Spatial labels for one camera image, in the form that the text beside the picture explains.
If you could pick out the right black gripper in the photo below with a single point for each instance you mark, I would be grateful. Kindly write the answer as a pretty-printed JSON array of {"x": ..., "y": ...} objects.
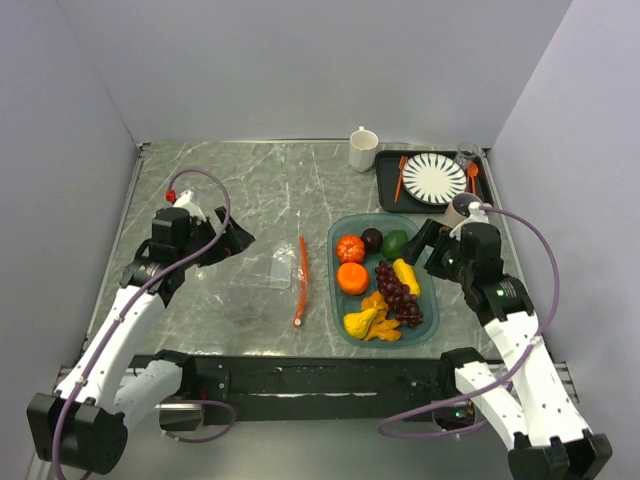
[{"x": 428, "y": 234}]

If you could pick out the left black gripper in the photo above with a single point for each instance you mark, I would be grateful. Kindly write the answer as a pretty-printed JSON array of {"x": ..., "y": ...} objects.
[{"x": 234, "y": 240}]

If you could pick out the clear zip top bag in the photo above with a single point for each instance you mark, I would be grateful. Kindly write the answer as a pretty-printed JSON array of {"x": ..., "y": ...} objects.
[{"x": 280, "y": 287}]

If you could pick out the dark red grape bunch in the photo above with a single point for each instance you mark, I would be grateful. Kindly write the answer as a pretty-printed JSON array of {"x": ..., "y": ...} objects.
[{"x": 402, "y": 304}]

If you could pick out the orange dried fruit piece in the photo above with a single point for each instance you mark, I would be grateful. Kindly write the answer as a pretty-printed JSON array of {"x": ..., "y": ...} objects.
[{"x": 376, "y": 301}]

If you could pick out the smooth orange persimmon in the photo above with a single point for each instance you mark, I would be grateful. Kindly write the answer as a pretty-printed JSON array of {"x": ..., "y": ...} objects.
[{"x": 352, "y": 278}]

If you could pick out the orange dried fruit slice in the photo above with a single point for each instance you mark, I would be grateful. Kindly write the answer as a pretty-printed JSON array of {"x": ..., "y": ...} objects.
[{"x": 386, "y": 330}]

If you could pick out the yellow pear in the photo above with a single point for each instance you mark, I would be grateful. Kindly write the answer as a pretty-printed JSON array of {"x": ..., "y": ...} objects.
[{"x": 357, "y": 324}]

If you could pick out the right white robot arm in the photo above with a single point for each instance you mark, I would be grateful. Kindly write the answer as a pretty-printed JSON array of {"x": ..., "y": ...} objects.
[{"x": 529, "y": 407}]

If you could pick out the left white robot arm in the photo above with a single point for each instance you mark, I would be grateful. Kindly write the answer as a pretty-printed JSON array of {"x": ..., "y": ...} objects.
[{"x": 85, "y": 423}]

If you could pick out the teal plastic food tray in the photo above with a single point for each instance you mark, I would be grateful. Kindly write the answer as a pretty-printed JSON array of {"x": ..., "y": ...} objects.
[{"x": 343, "y": 304}]

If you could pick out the yellow corn cob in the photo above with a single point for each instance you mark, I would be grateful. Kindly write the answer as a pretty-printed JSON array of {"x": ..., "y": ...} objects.
[{"x": 406, "y": 275}]

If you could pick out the green lime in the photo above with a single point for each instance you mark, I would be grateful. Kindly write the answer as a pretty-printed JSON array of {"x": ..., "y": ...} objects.
[{"x": 393, "y": 243}]

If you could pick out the beige mug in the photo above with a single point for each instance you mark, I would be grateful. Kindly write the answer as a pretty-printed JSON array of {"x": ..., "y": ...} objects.
[{"x": 458, "y": 207}]

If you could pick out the dark purple plum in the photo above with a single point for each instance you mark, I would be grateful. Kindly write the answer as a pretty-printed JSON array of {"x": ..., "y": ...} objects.
[{"x": 372, "y": 239}]

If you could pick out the striped white plate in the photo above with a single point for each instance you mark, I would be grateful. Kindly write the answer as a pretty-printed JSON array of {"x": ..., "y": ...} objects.
[{"x": 433, "y": 179}]

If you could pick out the textured orange tangerine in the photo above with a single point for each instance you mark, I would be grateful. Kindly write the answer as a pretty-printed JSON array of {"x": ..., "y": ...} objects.
[{"x": 350, "y": 249}]

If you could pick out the orange plastic spoon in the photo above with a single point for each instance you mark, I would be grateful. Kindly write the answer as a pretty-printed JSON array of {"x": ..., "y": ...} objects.
[{"x": 472, "y": 173}]

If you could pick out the orange plastic fork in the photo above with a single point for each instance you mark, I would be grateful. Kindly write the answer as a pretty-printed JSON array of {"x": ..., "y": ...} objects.
[{"x": 399, "y": 185}]

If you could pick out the clear drinking glass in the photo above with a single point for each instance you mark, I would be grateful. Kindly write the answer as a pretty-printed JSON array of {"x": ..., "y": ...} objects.
[{"x": 466, "y": 154}]

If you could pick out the white ceramic mug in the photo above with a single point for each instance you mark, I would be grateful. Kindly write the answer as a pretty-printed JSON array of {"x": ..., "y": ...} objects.
[{"x": 363, "y": 147}]

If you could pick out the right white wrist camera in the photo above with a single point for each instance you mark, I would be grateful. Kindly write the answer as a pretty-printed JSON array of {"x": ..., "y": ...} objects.
[{"x": 476, "y": 215}]

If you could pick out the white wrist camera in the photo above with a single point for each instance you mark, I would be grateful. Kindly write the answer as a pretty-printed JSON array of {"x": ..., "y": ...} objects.
[
  {"x": 476, "y": 215},
  {"x": 186, "y": 200}
]

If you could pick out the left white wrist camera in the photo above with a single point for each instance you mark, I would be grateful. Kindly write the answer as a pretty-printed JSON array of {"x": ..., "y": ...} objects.
[{"x": 186, "y": 200}]

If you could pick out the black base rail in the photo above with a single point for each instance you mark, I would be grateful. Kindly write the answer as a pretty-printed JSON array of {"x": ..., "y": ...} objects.
[{"x": 263, "y": 388}]

